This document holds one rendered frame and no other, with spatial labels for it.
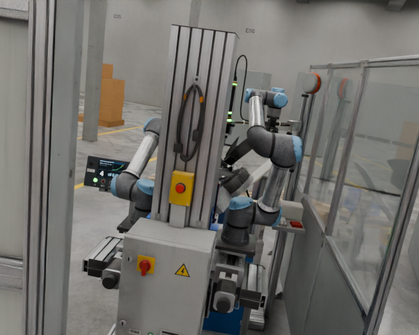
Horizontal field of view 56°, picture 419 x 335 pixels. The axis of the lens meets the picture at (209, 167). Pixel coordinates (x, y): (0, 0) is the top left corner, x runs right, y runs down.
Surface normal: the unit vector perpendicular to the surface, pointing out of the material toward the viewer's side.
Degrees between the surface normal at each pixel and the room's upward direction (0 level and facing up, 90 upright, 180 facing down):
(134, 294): 90
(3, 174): 90
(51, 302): 90
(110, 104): 90
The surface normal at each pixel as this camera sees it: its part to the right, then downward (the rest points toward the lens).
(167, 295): -0.13, 0.23
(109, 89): -0.34, 0.18
